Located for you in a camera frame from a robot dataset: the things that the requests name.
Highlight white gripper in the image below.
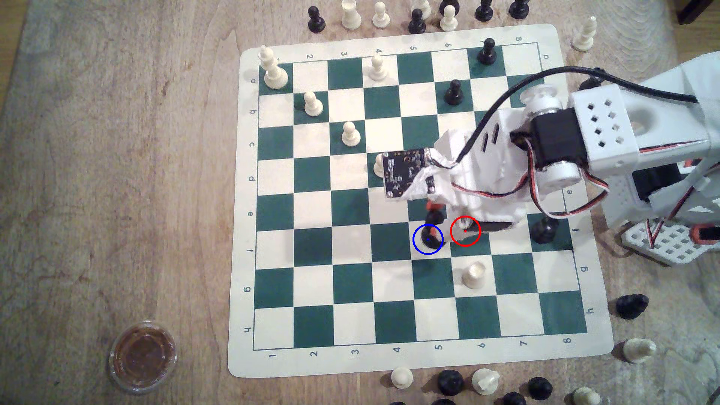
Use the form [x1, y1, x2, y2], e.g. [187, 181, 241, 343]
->
[424, 107, 533, 233]

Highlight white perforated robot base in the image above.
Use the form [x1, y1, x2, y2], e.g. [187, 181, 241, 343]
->
[621, 216, 720, 267]

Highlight white chess rook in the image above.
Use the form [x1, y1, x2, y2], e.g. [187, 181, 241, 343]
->
[341, 0, 362, 30]
[462, 261, 487, 290]

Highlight black chess rook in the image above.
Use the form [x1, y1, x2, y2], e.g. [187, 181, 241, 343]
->
[531, 216, 560, 244]

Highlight green white chess mat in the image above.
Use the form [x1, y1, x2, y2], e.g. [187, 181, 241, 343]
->
[227, 24, 615, 379]

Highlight white chess bishop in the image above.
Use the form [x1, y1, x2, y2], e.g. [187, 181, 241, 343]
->
[571, 16, 598, 53]

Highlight tall white chess king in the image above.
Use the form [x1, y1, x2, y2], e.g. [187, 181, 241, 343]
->
[258, 46, 289, 90]

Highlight red black clamp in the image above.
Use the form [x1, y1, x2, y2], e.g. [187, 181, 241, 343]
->
[691, 223, 720, 244]

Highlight dark wooden furniture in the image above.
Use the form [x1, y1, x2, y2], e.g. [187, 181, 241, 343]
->
[676, 0, 720, 25]

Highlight clear cup brown sauce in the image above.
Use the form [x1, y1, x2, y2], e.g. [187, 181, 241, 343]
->
[108, 321, 179, 393]

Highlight black camera circuit board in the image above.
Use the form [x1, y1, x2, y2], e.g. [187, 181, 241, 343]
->
[382, 148, 437, 201]

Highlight red black white servo wires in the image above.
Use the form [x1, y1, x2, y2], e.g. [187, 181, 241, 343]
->
[520, 138, 612, 220]

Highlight black camera cable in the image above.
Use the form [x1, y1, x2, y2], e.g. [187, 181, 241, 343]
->
[457, 66, 699, 165]

